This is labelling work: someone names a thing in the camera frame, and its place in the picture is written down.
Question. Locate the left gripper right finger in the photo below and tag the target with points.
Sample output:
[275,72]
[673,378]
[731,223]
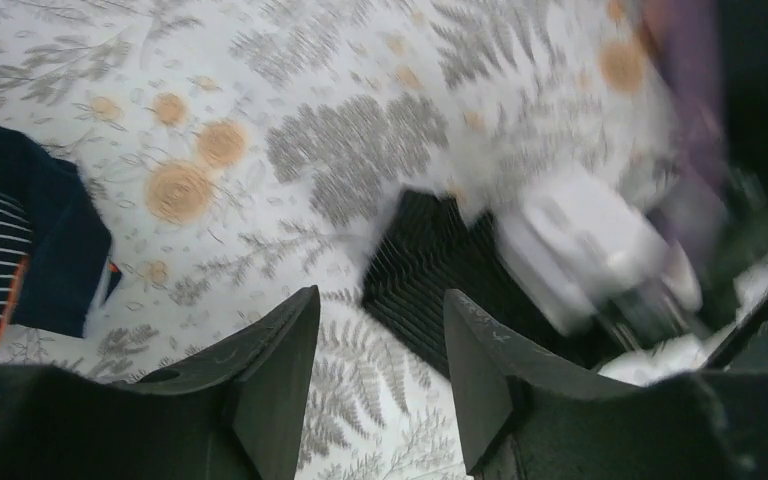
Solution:
[525,413]

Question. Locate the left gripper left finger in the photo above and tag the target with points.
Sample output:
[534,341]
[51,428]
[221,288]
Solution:
[233,411]

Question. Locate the black striped underwear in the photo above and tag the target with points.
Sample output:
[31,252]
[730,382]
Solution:
[427,250]

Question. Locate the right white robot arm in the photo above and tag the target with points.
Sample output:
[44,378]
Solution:
[714,57]

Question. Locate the blue striped underwear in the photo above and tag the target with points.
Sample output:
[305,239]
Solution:
[55,250]

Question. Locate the floral patterned table mat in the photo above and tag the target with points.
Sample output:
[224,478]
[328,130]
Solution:
[239,150]

